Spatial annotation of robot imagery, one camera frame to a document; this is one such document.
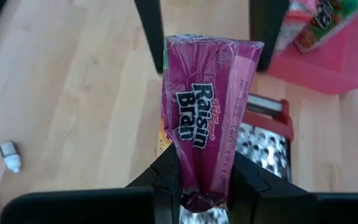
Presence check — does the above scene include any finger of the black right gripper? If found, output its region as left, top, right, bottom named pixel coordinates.
left=134, top=0, right=165, bottom=75
left=249, top=0, right=290, bottom=73

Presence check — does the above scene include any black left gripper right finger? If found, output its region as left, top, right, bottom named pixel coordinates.
left=228, top=152, right=358, bottom=224

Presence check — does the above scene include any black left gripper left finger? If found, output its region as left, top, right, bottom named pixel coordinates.
left=0, top=144, right=182, bottom=224

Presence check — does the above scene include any red cereal box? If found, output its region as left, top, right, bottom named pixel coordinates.
left=274, top=0, right=317, bottom=53

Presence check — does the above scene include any green cereal box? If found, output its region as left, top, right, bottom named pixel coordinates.
left=294, top=0, right=358, bottom=54

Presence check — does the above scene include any purple Raisin Bran cereal box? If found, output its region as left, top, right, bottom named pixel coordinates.
left=155, top=34, right=265, bottom=214

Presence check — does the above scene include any small labelled dropper bottle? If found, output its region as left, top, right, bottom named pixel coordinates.
left=0, top=140, right=22, bottom=174

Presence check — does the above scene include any pink plastic bin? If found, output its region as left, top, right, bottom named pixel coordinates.
left=265, top=0, right=358, bottom=95

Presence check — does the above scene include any red-handled steel box grater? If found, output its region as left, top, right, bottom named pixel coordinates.
left=178, top=93, right=295, bottom=224

